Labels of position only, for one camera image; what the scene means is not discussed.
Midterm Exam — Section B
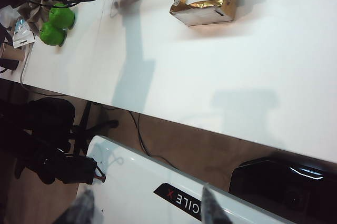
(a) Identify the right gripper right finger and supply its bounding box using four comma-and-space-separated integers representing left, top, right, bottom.
201, 183, 233, 224

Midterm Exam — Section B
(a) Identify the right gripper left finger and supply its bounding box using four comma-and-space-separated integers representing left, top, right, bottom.
52, 188, 96, 224

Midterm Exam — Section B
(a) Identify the white robot base platform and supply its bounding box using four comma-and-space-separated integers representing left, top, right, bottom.
85, 135, 291, 224

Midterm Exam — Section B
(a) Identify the green apple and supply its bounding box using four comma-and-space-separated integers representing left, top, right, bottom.
48, 3, 76, 30
39, 21, 67, 47

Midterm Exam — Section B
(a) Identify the glossy black housing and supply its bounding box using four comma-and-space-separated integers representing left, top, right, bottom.
228, 156, 337, 221

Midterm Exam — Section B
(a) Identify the black swivel chair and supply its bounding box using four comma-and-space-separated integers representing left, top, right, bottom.
0, 97, 120, 186

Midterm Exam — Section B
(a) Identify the crumpled brown paper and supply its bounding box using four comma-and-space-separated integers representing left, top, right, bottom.
17, 0, 54, 33

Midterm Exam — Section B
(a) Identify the white and blue package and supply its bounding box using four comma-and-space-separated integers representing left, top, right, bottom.
11, 16, 36, 49

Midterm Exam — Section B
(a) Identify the brown paper cup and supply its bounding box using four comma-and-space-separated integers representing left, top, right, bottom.
0, 42, 26, 71

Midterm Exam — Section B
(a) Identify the black connector with red wires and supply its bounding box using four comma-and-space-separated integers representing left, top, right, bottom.
38, 154, 106, 186

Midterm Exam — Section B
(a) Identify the thin black floor cable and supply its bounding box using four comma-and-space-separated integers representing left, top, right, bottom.
128, 110, 180, 170

